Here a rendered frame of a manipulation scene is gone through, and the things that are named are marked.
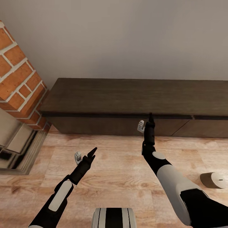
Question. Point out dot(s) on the cabinet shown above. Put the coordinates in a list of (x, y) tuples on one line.
[(186, 108)]

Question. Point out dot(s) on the pillar candle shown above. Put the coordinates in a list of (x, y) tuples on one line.
[(213, 180)]

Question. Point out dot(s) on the robot trunk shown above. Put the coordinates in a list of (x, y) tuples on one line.
[(114, 218)]

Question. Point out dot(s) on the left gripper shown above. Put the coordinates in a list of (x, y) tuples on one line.
[(86, 162)]

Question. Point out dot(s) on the wood fireplace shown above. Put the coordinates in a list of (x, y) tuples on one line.
[(19, 145)]

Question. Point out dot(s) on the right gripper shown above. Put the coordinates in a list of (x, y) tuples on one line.
[(149, 127)]

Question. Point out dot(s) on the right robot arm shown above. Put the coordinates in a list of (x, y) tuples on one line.
[(191, 204)]

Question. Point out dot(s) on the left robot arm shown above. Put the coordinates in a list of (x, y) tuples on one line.
[(49, 215)]

